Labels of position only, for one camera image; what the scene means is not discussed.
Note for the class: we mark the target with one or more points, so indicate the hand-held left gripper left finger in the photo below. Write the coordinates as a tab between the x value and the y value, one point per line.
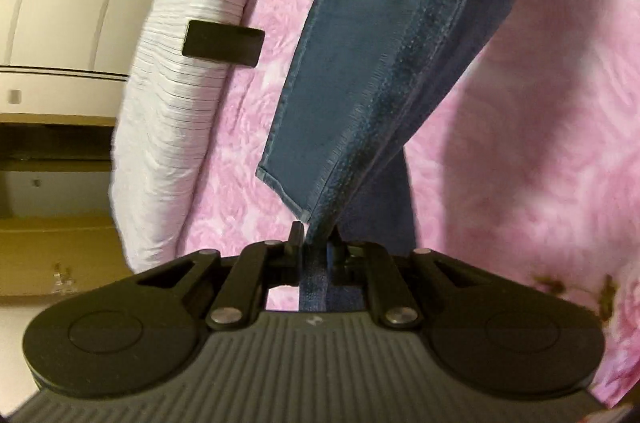
295	248

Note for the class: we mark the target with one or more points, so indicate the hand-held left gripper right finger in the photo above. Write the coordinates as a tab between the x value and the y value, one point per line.
340	253

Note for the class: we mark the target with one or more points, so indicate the blue denim jeans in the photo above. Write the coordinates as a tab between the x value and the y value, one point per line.
375	53

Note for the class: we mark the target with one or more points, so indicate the white striped quilt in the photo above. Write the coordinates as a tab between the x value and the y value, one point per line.
175	103

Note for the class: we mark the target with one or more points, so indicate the pink floral blanket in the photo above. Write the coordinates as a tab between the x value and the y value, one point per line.
525	153

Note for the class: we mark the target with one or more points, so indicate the black phone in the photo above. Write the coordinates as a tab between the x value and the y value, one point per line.
222	43

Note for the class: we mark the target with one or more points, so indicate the wooden door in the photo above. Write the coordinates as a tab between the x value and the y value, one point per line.
50	243

